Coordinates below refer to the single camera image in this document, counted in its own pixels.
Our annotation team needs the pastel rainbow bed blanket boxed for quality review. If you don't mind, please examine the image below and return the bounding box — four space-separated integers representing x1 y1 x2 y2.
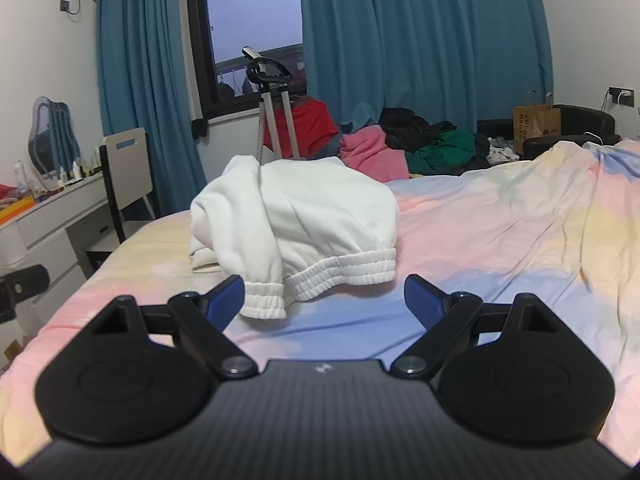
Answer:
0 140 640 468

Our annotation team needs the red garment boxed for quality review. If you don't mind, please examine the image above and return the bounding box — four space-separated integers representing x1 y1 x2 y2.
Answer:
262 97 341 157

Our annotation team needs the cardboard box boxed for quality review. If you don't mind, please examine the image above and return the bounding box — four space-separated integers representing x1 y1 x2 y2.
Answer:
0 339 23 372

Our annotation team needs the row of small bottles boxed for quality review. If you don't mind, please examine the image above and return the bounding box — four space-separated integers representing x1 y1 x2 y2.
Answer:
57 145 103 183

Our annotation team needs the pink garment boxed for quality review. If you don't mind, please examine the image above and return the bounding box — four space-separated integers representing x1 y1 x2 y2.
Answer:
339 125 411 183

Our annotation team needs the white drawer desk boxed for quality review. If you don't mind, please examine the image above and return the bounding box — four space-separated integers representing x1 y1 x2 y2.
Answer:
0 172 121 333

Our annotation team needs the blue curtain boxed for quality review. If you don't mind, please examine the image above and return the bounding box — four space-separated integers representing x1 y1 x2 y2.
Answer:
297 0 556 133
95 0 208 221

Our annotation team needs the brown paper bag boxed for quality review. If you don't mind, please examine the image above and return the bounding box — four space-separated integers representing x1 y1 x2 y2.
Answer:
513 104 562 156

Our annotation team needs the white and black chair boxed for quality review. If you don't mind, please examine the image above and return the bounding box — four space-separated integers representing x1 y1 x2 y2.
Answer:
82 127 161 273

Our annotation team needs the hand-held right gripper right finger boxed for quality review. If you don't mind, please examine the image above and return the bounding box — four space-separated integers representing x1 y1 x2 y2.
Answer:
390 274 563 380

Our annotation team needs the dark framed window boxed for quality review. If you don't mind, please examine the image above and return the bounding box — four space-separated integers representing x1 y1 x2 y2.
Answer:
185 0 321 121

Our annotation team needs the wavy framed mirror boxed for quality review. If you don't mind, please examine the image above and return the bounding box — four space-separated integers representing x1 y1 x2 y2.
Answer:
27 96 82 177

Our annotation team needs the orange flat box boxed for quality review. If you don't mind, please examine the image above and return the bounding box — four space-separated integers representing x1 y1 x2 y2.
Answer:
0 197 36 222

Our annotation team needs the white sock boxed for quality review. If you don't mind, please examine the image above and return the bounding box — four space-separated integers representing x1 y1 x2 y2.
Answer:
187 154 399 321

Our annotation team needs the white printed cloth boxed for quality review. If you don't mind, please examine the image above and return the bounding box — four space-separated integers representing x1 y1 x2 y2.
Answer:
487 140 516 163

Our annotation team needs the black garment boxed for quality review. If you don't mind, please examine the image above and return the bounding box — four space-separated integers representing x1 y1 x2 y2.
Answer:
379 107 458 153

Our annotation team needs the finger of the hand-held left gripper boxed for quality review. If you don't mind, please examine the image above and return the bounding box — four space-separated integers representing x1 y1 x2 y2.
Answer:
0 265 50 325

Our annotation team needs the green garment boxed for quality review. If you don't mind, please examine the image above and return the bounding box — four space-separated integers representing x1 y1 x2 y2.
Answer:
405 129 476 173

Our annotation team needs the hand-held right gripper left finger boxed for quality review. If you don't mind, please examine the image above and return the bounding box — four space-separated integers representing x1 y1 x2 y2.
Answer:
90 275 259 379

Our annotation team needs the black armchair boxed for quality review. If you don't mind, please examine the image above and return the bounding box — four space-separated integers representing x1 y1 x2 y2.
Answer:
477 104 622 161

